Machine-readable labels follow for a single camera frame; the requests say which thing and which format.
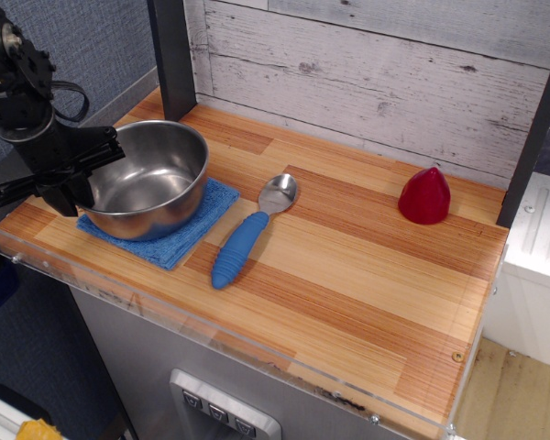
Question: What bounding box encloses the dark grey left post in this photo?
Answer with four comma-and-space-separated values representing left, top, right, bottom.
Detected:
148, 0, 197, 121

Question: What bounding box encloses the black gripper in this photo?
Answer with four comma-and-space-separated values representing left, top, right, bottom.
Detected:
0, 121, 125, 217

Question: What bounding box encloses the yellow object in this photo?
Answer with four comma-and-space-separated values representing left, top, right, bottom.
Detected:
15, 419, 65, 440

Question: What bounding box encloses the stainless steel pot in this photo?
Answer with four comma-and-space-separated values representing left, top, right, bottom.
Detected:
82, 120, 209, 241

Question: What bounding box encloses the white cabinet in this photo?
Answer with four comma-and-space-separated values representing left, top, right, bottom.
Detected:
483, 172, 550, 365

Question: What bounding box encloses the dark grey post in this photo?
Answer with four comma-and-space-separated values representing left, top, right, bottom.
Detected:
496, 73, 550, 228
148, 0, 197, 121

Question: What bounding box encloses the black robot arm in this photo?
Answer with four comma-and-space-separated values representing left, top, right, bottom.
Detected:
0, 7, 125, 217

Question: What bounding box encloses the blue folded cloth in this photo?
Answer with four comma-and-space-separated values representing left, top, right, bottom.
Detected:
76, 178, 240, 270

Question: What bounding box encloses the dark grey right post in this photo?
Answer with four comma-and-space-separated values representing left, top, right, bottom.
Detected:
496, 73, 550, 228

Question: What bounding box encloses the silver button control panel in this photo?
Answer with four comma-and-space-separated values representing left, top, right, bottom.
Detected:
170, 368, 282, 439

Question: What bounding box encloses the blue handled metal spoon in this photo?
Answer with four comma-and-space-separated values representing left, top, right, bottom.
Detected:
211, 173, 298, 290

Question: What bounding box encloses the red cone shaped object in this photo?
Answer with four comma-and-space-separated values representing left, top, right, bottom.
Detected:
398, 167, 451, 225

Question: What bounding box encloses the clear acrylic table guard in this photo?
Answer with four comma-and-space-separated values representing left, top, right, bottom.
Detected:
0, 68, 510, 440

